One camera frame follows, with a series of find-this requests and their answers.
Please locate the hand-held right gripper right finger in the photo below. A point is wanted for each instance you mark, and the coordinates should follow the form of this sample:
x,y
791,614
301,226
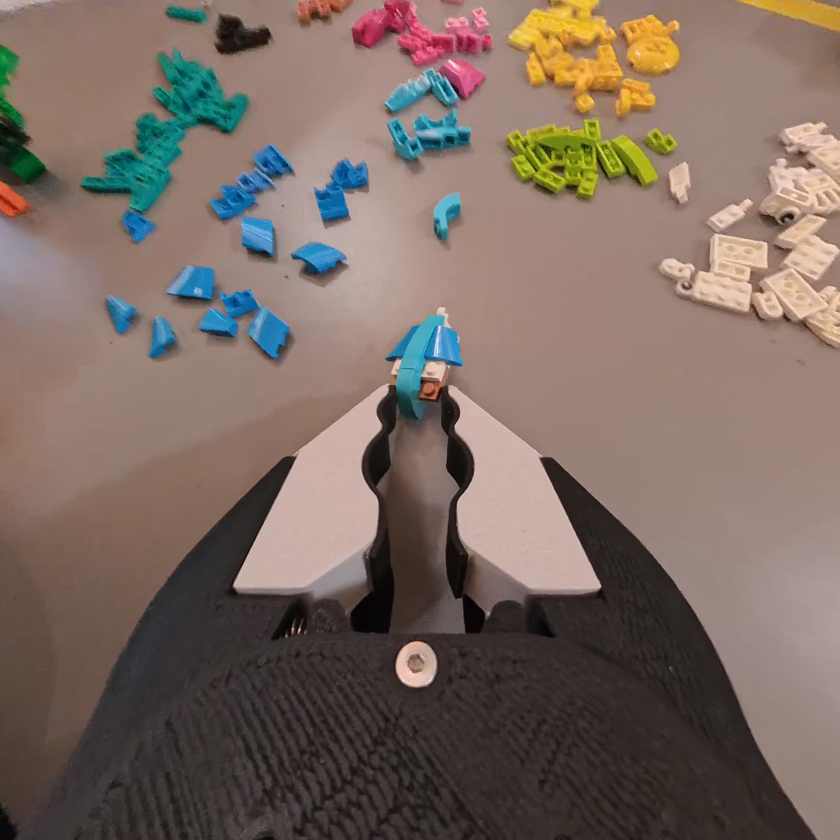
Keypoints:
x,y
518,525

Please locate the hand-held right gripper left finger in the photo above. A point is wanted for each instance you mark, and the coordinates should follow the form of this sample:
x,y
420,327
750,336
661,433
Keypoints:
x,y
308,518

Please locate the pile of blue lego bricks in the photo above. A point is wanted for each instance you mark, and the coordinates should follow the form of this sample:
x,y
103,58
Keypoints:
x,y
259,235

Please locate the azure curved lego piece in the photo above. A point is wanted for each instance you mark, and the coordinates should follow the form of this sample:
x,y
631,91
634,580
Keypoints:
x,y
446,213

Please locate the pile of white lego bricks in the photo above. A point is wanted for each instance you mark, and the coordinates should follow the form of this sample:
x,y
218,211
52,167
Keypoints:
x,y
738,253

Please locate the pile of lime lego bricks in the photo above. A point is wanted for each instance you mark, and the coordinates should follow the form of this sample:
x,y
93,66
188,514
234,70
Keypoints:
x,y
633,157

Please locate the pile of azure lego bricks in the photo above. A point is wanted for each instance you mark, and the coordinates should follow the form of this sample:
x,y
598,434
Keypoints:
x,y
433,131

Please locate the pile of teal lego bricks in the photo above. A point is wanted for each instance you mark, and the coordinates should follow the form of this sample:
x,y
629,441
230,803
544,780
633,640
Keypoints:
x,y
197,98

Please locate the orange lego brick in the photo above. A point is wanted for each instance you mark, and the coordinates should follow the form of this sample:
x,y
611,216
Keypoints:
x,y
12,200

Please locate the green lego bricks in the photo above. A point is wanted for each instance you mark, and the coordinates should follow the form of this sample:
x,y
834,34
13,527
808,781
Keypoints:
x,y
19,164

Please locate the black lego brick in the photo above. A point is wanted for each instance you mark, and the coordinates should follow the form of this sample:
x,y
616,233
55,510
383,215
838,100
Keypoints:
x,y
236,36

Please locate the pile of yellow lego bricks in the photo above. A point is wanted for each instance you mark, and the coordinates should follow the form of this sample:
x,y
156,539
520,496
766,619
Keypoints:
x,y
649,49

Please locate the pile of magenta lego bricks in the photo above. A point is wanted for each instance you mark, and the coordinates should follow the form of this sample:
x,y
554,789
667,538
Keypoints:
x,y
377,26

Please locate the orange lego bricks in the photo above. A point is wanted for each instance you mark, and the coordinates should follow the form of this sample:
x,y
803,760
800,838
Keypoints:
x,y
321,8

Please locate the teal lego plate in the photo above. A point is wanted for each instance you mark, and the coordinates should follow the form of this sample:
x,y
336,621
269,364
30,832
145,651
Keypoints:
x,y
186,13

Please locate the yellow tape line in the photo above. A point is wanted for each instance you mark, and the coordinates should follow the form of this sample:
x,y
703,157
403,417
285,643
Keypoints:
x,y
794,5

